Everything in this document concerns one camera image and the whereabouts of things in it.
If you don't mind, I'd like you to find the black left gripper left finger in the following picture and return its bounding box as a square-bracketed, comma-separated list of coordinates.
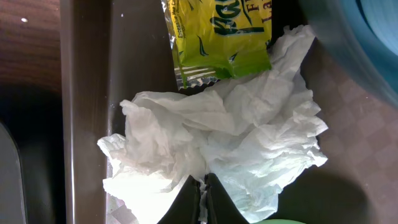
[158, 176, 201, 224]

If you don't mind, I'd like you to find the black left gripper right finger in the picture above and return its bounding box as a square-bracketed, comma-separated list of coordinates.
[205, 173, 248, 224]

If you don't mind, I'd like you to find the green bowl with rice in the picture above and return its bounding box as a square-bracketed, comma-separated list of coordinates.
[253, 219, 305, 224]

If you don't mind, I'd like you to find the white tissue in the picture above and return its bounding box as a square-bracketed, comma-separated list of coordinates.
[98, 26, 327, 223]

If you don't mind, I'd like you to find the yellow green snack wrapper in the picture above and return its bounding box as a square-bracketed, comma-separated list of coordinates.
[161, 0, 272, 89]

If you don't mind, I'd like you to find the black tray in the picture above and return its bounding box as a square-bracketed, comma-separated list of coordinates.
[1, 85, 67, 223]

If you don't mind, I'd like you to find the dark blue plate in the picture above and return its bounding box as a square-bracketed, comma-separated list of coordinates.
[299, 0, 397, 106]

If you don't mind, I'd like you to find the light blue bowl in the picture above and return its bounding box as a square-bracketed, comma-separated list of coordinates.
[360, 0, 397, 55]

